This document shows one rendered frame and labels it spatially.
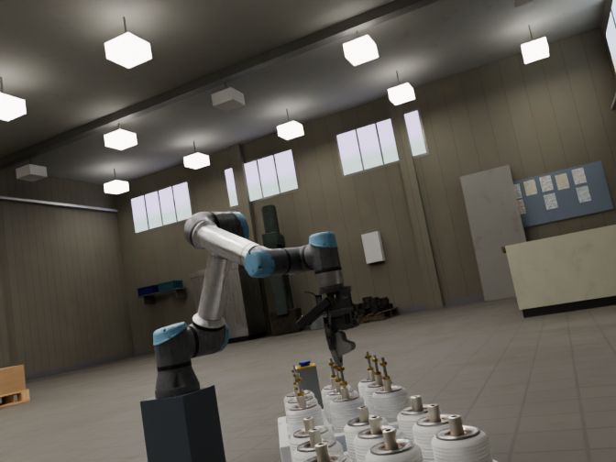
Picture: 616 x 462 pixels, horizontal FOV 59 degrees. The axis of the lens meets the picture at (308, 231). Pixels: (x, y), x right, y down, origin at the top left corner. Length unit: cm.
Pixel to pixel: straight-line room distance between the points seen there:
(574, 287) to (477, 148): 647
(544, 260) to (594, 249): 47
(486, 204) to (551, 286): 573
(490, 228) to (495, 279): 102
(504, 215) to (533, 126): 194
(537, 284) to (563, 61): 708
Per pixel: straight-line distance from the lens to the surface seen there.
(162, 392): 193
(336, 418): 151
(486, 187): 1181
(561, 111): 1222
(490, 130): 1222
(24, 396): 739
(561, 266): 618
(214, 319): 197
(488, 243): 1158
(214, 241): 164
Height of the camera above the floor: 51
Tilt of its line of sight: 8 degrees up
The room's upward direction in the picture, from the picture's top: 10 degrees counter-clockwise
